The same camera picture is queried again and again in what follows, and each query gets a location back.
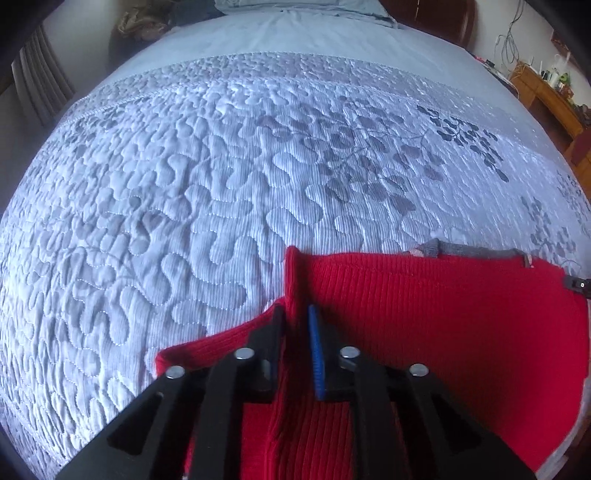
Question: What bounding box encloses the wooden desk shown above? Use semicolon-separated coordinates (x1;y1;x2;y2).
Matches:
510;62;591;167

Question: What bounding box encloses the bundle of cables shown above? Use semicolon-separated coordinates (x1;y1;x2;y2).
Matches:
493;9;529;77

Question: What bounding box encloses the dark wooden headboard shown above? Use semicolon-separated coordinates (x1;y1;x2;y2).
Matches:
383;0;477;51

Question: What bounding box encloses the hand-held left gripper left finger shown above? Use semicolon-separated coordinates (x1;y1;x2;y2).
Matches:
55;305;286;480

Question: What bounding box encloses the cluster of small bottles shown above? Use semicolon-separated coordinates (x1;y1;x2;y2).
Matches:
540;53;577;95

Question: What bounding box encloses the blue-grey pillow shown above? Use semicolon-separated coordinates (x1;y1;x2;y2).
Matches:
215;0;398;29

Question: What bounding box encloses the beige curtain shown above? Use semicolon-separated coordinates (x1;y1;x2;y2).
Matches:
11;25;77;130

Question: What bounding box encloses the brown patterned cloth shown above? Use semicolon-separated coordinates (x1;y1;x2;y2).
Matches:
113;9;172;38

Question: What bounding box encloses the red knitted sweater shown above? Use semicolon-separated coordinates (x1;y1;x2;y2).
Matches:
154;237;589;480

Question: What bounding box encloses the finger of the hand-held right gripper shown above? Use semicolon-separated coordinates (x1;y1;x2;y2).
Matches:
564;275;591;301

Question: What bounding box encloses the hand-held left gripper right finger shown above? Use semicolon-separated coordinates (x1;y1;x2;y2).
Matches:
308;305;550;480

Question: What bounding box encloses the white quilted bedspread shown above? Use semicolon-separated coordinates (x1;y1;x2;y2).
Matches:
0;9;591;480

